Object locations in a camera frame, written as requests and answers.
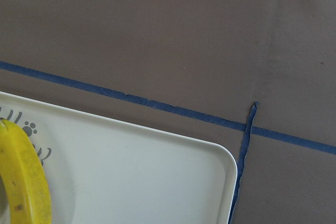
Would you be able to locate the yellow banana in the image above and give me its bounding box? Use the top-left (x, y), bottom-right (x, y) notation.
top-left (1, 119), bottom-right (52, 223)

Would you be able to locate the cream bear serving tray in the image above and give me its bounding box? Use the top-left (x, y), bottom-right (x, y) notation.
top-left (1, 93), bottom-right (237, 223)

